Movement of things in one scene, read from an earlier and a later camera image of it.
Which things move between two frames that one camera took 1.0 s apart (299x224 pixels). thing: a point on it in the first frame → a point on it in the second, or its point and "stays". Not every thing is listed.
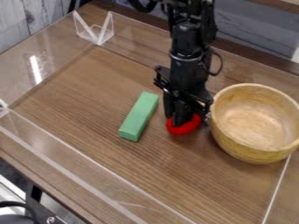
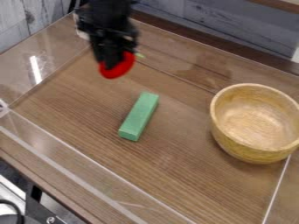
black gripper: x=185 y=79 → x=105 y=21
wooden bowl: x=254 y=119 stays
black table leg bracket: x=49 y=209 stays
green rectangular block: x=139 y=115 stays
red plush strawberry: x=186 y=128 → x=122 y=69
